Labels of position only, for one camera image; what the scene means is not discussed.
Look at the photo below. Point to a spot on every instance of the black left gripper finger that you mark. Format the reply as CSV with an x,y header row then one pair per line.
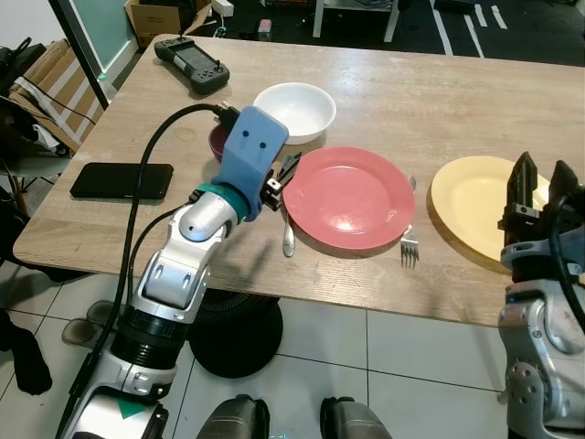
x,y
286,190
289,169

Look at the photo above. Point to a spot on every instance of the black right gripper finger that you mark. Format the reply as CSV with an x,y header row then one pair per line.
x,y
567,187
524,187

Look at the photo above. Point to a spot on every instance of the silver metal spoon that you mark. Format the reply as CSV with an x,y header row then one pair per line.
x,y
288,242

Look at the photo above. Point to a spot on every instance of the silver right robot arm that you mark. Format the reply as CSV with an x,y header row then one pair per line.
x,y
535,347

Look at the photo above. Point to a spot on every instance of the yellow plate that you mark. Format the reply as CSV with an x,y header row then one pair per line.
x,y
471,206

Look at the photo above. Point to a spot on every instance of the white bowl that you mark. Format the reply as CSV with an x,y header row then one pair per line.
x,y
297,108

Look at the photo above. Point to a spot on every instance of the red plate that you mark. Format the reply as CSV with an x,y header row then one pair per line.
x,y
352,197

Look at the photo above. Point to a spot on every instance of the small maroon bowl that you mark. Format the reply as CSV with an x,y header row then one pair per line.
x,y
219,144

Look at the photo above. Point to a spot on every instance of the silver metal fork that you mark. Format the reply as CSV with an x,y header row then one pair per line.
x,y
409,249

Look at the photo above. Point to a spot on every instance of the black round fan base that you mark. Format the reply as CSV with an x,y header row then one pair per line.
x,y
238,338

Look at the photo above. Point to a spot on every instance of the black handheld controller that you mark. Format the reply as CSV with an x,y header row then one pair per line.
x,y
192,66

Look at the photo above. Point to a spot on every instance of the small grey device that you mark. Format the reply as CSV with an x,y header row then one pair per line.
x,y
265,29

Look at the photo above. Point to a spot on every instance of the black smartphone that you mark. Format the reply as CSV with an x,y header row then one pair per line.
x,y
105,181

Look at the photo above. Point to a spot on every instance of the open brown cardboard box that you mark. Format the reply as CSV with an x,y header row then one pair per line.
x,y
160,18

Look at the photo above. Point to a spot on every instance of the robot left leg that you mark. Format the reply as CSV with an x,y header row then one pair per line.
x,y
233,421

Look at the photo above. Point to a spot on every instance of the robot leg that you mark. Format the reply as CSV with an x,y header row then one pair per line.
x,y
356,421
233,421

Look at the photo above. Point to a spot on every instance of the grey slipper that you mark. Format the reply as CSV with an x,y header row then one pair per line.
x,y
87,325

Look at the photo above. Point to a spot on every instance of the robot right leg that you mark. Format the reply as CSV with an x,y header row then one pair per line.
x,y
356,421

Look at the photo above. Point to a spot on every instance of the flattened brown cardboard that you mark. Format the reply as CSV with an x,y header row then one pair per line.
x,y
55,91

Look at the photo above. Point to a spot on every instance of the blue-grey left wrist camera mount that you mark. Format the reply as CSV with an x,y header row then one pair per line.
x,y
249,151

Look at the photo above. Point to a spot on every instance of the white metal table frame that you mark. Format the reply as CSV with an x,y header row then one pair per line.
x,y
393,18

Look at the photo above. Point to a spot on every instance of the green panel with black frame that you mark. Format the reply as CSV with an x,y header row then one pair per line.
x,y
101,32

